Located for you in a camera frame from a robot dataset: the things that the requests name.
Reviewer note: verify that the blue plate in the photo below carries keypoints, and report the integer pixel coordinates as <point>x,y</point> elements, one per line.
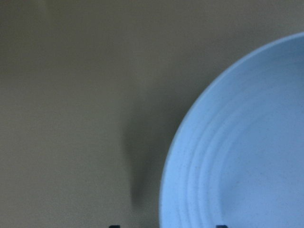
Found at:
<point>237,158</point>

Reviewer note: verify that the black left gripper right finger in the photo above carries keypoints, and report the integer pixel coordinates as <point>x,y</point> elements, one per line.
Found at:
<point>221,226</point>

